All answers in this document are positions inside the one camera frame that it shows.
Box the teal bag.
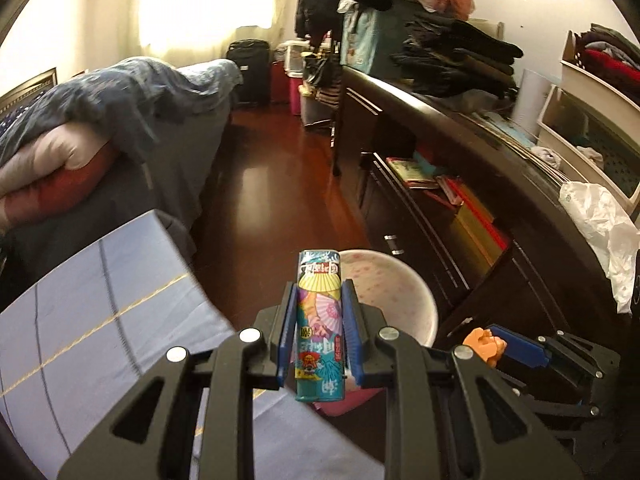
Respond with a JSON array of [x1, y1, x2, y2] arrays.
[[339, 6, 379, 74]]

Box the dark wooden dresser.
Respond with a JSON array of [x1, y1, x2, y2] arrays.
[[331, 64, 640, 413]]

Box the striped bag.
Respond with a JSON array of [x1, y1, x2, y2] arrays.
[[301, 54, 344, 112]]

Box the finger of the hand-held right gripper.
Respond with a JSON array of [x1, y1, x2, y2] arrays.
[[487, 324, 552, 369]]

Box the brown paper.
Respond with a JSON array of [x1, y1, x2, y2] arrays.
[[462, 327, 507, 369]]

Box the stack of folded dark clothes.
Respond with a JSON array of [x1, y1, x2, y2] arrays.
[[389, 14, 524, 102]]

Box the dark wooden headboard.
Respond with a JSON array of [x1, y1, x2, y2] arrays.
[[0, 66, 59, 117]]

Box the white plastic storage box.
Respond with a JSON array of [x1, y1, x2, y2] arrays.
[[279, 39, 309, 74]]

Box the folded red and dark clothes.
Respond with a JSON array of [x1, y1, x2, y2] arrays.
[[574, 22, 640, 77]]

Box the blue tablecloth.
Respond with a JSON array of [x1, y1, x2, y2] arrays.
[[0, 209, 387, 480]]

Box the red and pink container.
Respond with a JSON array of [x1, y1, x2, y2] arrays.
[[271, 60, 304, 116]]

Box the bed with blue sheet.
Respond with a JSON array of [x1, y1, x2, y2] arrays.
[[7, 59, 237, 283]]

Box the small grey cloth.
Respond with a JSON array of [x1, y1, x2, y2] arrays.
[[529, 145, 564, 170]]

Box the folded pink and red comforter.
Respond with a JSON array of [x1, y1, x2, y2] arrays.
[[0, 122, 122, 232]]

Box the green book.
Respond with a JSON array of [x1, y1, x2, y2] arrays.
[[385, 157, 437, 189]]

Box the white plastic bag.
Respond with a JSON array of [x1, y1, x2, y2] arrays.
[[558, 181, 640, 314]]

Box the black suitcase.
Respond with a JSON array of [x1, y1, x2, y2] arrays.
[[225, 38, 272, 109]]

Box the bright window curtain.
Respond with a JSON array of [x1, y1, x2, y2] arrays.
[[134, 0, 302, 62]]

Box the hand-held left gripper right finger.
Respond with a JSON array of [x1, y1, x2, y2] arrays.
[[340, 279, 583, 480]]

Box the colourful spray can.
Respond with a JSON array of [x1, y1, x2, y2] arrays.
[[294, 249, 347, 404]]

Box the red and yellow books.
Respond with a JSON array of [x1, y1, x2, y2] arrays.
[[436, 174, 512, 258]]

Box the blue grey quilt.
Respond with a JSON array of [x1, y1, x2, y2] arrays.
[[0, 56, 244, 163]]

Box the white storage crates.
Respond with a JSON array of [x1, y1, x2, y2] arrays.
[[536, 29, 640, 213]]

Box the white board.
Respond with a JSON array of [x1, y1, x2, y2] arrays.
[[514, 69, 557, 137]]

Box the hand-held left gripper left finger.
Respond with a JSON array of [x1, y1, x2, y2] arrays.
[[56, 281, 299, 480]]

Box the white bin with pink dots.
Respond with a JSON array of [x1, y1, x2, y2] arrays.
[[312, 248, 440, 417]]

